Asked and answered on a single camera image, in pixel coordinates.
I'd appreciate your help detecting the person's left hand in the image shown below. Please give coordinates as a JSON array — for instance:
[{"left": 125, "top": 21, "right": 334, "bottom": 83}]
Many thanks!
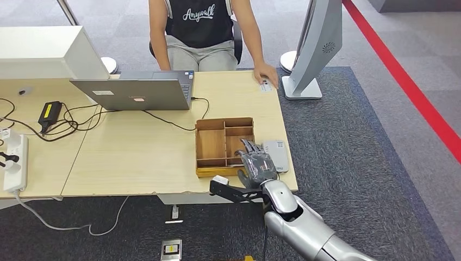
[{"left": 253, "top": 61, "right": 280, "bottom": 90}]

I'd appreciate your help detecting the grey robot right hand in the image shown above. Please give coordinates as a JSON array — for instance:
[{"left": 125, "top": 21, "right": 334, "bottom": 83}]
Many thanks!
[{"left": 235, "top": 138, "right": 279, "bottom": 190}]

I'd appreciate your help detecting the grey card reader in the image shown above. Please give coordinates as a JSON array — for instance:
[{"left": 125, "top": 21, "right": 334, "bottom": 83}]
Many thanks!
[{"left": 262, "top": 140, "right": 290, "bottom": 173}]

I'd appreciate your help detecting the person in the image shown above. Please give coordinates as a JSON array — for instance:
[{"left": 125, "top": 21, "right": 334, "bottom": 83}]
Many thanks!
[{"left": 148, "top": 0, "right": 280, "bottom": 90}]

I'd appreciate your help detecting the round white base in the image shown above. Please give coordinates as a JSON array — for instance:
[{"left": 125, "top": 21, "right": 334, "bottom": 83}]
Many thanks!
[
  {"left": 280, "top": 50, "right": 298, "bottom": 74},
  {"left": 101, "top": 56, "right": 119, "bottom": 74}
]

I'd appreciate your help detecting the wooden organizer box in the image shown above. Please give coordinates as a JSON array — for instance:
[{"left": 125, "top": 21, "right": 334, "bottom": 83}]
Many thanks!
[{"left": 195, "top": 117, "right": 257, "bottom": 179}]

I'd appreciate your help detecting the grey kiosk stand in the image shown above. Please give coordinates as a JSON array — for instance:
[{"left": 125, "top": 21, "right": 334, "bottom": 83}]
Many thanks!
[{"left": 282, "top": 0, "right": 343, "bottom": 100}]

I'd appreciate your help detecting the white desk drawer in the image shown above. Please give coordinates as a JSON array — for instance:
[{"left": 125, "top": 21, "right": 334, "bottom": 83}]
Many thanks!
[{"left": 157, "top": 191, "right": 231, "bottom": 206}]

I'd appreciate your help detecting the dark grey rug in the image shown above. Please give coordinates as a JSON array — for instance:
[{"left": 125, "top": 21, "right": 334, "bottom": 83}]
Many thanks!
[{"left": 0, "top": 66, "right": 455, "bottom": 261}]

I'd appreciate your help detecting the small floor socket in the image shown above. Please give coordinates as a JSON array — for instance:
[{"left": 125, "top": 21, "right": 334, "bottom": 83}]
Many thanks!
[{"left": 165, "top": 204, "right": 184, "bottom": 225}]

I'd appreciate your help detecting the metal floor socket plate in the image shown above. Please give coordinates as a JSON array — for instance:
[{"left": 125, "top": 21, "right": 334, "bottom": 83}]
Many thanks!
[{"left": 160, "top": 239, "right": 183, "bottom": 261}]

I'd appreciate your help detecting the silver laptop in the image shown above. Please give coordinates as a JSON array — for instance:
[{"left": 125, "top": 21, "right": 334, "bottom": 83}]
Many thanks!
[{"left": 70, "top": 70, "right": 196, "bottom": 111}]

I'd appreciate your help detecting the grey platform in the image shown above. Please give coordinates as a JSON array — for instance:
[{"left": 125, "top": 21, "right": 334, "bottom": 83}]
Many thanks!
[{"left": 366, "top": 0, "right": 461, "bottom": 14}]

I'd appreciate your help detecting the metal pole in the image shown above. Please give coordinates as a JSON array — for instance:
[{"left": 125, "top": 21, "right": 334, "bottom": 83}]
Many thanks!
[{"left": 57, "top": 0, "right": 80, "bottom": 26}]

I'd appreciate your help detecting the black power adapter yellow label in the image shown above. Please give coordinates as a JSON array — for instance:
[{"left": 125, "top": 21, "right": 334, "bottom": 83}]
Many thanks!
[{"left": 38, "top": 101, "right": 63, "bottom": 134}]

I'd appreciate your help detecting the white box-shaped device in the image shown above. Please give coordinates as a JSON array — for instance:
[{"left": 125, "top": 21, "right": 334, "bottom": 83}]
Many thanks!
[{"left": 0, "top": 25, "right": 110, "bottom": 80}]

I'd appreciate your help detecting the white power strip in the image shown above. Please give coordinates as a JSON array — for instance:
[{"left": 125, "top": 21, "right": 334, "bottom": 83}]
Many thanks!
[{"left": 3, "top": 133, "right": 29, "bottom": 192}]

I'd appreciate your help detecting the black plug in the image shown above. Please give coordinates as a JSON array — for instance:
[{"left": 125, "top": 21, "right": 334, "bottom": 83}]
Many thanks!
[{"left": 0, "top": 151, "right": 21, "bottom": 167}]

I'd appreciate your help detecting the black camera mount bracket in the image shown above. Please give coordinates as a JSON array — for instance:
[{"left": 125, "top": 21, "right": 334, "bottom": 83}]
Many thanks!
[{"left": 209, "top": 179, "right": 269, "bottom": 204}]

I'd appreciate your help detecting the black robot wrist cable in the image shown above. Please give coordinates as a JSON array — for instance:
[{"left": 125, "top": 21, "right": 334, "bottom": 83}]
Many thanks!
[{"left": 262, "top": 230, "right": 270, "bottom": 261}]

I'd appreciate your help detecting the black charger cable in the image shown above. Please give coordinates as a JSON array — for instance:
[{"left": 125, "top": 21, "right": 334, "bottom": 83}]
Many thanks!
[{"left": 42, "top": 96, "right": 210, "bottom": 141}]

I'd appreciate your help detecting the white power cord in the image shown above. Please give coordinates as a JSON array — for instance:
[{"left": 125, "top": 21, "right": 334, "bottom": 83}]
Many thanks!
[{"left": 13, "top": 190, "right": 129, "bottom": 237}]

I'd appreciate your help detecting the thin black cable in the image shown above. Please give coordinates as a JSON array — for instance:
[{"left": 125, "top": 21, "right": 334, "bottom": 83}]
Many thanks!
[{"left": 0, "top": 97, "right": 16, "bottom": 129}]

